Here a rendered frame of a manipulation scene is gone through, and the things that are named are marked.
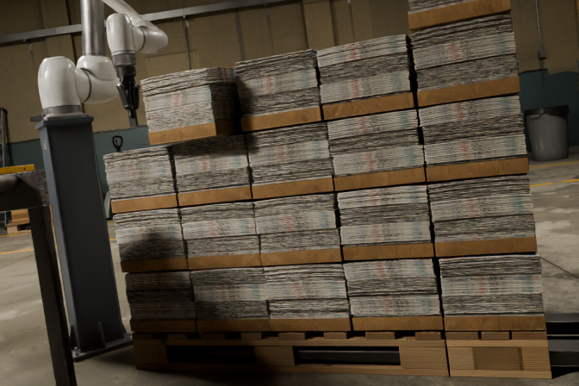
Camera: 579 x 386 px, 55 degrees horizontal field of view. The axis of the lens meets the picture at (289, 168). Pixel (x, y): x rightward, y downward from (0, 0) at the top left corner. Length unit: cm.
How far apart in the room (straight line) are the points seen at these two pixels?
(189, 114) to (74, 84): 81
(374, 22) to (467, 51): 712
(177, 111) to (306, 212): 55
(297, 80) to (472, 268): 79
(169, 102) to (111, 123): 723
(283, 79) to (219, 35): 704
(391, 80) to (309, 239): 57
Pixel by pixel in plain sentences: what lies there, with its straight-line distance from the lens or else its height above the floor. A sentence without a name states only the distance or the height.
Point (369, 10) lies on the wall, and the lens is 884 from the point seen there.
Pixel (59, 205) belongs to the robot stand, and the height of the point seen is 65.
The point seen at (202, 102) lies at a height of 95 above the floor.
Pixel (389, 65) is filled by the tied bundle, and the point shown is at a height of 97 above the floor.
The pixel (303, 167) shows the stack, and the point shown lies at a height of 69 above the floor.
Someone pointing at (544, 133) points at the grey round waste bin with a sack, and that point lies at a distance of 860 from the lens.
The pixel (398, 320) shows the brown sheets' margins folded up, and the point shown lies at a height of 18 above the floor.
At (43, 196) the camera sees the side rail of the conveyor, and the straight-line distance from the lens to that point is 197.
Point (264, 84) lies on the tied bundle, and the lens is 186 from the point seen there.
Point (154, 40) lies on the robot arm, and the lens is 243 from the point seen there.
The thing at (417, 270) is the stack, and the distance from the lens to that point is 179.
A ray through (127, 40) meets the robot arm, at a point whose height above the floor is 126.
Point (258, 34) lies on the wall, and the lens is 878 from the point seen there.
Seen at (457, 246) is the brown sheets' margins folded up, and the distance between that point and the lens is 176.
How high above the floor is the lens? 79
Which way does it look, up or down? 3 degrees down
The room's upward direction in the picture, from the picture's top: 8 degrees counter-clockwise
